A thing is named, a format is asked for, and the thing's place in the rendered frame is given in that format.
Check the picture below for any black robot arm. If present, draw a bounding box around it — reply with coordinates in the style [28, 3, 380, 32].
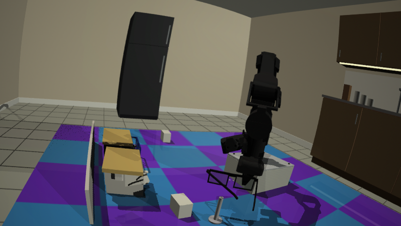
[220, 51, 282, 154]

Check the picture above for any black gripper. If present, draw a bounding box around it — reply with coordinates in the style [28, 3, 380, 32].
[236, 132, 268, 186]

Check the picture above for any thin beige panel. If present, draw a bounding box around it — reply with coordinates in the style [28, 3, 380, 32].
[85, 120, 95, 224]

